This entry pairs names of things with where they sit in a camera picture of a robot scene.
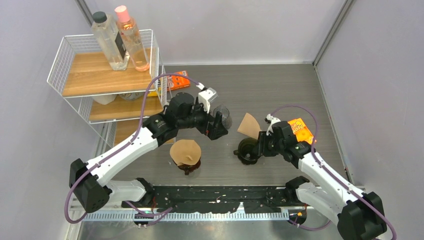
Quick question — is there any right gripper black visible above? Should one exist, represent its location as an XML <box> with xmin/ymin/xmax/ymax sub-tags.
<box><xmin>252</xmin><ymin>131</ymin><xmax>285</xmax><ymax>157</ymax></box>

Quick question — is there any grey plastic measuring cup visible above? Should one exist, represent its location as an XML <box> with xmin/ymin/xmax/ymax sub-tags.
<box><xmin>212</xmin><ymin>104</ymin><xmax>233</xmax><ymax>130</ymax></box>

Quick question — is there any dark green coffee dripper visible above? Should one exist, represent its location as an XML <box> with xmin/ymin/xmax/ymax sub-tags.
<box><xmin>233</xmin><ymin>137</ymin><xmax>260</xmax><ymax>165</ymax></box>

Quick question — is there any brown paper coffee filter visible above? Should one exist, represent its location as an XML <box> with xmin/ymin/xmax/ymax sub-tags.
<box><xmin>237</xmin><ymin>112</ymin><xmax>261</xmax><ymax>140</ymax></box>
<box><xmin>169</xmin><ymin>139</ymin><xmax>202</xmax><ymax>166</ymax></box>

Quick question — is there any brown plastic coffee dripper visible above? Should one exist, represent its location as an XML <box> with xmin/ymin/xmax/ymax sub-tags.
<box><xmin>174</xmin><ymin>159</ymin><xmax>201</xmax><ymax>176</ymax></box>

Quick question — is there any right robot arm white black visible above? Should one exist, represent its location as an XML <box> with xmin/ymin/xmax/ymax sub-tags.
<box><xmin>252</xmin><ymin>118</ymin><xmax>388</xmax><ymax>240</ymax></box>

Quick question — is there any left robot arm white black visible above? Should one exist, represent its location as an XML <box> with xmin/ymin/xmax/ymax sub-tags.
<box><xmin>69</xmin><ymin>88</ymin><xmax>228</xmax><ymax>213</ymax></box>

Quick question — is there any orange Scrub Daddy sponge package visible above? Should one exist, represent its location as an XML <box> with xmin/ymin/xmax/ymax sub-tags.
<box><xmin>288</xmin><ymin>118</ymin><xmax>314</xmax><ymax>145</ymax></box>

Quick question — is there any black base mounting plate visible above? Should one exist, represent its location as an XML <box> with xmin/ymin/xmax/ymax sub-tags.
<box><xmin>132</xmin><ymin>185</ymin><xmax>304</xmax><ymax>214</ymax></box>

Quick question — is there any small orange box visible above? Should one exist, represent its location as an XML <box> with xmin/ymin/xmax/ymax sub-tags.
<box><xmin>166</xmin><ymin>75</ymin><xmax>191</xmax><ymax>91</ymax></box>

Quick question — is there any round tin on shelf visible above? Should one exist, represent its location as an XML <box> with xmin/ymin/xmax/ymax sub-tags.
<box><xmin>119</xmin><ymin>91</ymin><xmax>145</xmax><ymax>101</ymax></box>

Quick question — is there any white jug on shelf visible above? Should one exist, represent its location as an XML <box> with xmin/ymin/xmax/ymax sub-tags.
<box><xmin>92</xmin><ymin>94</ymin><xmax>117</xmax><ymax>105</ymax></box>

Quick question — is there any pink bottle pink cap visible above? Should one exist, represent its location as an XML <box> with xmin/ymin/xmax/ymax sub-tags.
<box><xmin>114</xmin><ymin>5</ymin><xmax>150</xmax><ymax>72</ymax></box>

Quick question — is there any clear bottle black cap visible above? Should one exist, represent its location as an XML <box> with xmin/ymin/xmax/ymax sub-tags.
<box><xmin>91</xmin><ymin>11</ymin><xmax>130</xmax><ymax>71</ymax></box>

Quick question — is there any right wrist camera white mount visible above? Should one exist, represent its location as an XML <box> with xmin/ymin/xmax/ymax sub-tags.
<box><xmin>265</xmin><ymin>113</ymin><xmax>281</xmax><ymax>136</ymax></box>

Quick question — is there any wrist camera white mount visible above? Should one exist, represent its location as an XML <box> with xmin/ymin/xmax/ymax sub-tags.
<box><xmin>196</xmin><ymin>82</ymin><xmax>218</xmax><ymax>114</ymax></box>
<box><xmin>265</xmin><ymin>113</ymin><xmax>281</xmax><ymax>136</ymax></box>

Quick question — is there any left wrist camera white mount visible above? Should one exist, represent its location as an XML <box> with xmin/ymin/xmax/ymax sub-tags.
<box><xmin>196</xmin><ymin>82</ymin><xmax>218</xmax><ymax>114</ymax></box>

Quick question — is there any white wire shelf rack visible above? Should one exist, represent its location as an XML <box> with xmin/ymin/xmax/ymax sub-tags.
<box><xmin>47</xmin><ymin>29</ymin><xmax>172</xmax><ymax>147</ymax></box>

